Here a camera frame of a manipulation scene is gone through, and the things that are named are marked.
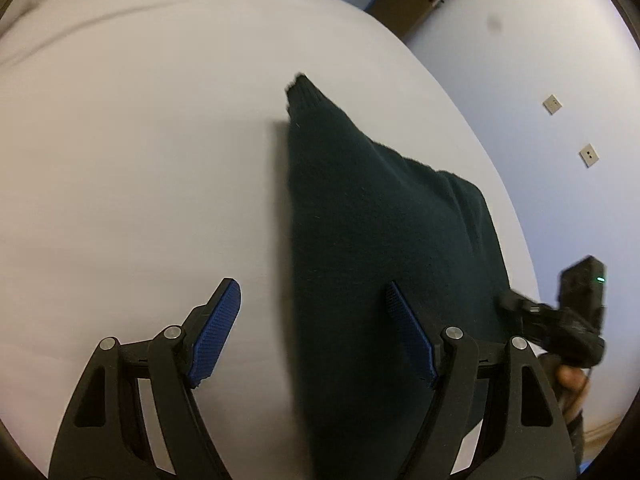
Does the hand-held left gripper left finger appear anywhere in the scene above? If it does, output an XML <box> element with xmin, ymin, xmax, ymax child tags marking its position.
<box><xmin>47</xmin><ymin>277</ymin><xmax>242</xmax><ymax>480</ymax></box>

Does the dark green sweater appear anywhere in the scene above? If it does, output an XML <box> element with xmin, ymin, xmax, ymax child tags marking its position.
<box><xmin>285</xmin><ymin>72</ymin><xmax>517</xmax><ymax>480</ymax></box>

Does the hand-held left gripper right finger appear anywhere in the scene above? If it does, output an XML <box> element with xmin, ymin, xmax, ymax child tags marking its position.
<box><xmin>384</xmin><ymin>281</ymin><xmax>581</xmax><ymax>480</ymax></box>

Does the person's right hand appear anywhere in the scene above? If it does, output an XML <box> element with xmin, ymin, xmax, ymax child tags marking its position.
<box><xmin>540</xmin><ymin>354</ymin><xmax>594</xmax><ymax>417</ymax></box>

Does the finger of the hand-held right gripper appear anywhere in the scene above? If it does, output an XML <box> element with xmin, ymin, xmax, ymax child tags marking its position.
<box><xmin>494</xmin><ymin>289</ymin><xmax>552</xmax><ymax>345</ymax></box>

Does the white bed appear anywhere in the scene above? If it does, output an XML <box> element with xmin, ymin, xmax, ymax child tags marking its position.
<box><xmin>0</xmin><ymin>0</ymin><xmax>543</xmax><ymax>480</ymax></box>

